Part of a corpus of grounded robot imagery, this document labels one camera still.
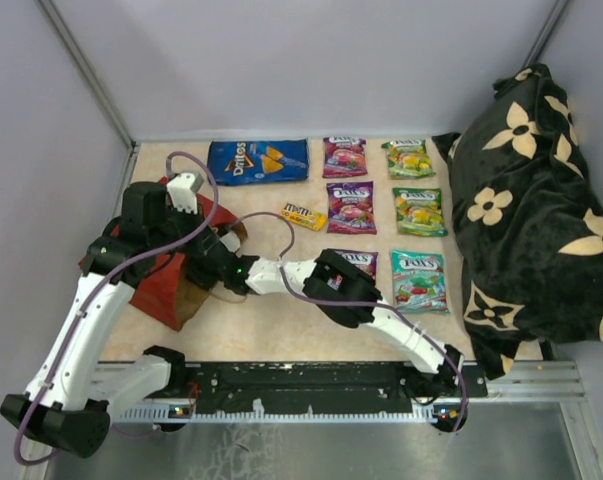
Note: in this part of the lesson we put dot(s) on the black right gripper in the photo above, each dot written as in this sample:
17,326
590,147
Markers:
201,265

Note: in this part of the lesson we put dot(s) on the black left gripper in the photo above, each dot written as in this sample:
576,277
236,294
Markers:
182,226

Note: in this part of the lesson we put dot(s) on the red paper bag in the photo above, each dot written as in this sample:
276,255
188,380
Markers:
162,288

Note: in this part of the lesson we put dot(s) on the blue snack packet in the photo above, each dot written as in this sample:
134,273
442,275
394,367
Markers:
237,163

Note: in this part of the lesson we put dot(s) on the yellow chocolate candy packet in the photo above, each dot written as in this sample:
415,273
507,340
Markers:
303,217

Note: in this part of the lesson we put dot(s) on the purple berries candy packet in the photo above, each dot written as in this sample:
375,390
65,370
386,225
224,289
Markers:
344,157
364,260
350,208

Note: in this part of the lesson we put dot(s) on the teal candy packet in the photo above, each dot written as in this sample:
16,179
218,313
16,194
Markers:
418,281

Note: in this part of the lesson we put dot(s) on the green snack packet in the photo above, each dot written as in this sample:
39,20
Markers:
408,159

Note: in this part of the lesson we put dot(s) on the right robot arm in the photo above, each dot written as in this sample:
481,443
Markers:
345,294

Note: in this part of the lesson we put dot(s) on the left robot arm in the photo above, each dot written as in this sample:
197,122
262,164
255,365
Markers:
59,408

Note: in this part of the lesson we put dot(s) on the black floral blanket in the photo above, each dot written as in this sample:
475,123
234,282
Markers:
526,222

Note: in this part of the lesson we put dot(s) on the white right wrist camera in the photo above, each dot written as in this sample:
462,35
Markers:
231,241

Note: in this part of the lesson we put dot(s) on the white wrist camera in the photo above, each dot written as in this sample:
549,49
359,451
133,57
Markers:
231,241
183,190

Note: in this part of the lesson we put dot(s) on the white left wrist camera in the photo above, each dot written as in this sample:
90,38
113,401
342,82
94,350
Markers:
183,190

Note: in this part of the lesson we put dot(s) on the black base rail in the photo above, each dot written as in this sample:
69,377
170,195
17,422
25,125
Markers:
302,387

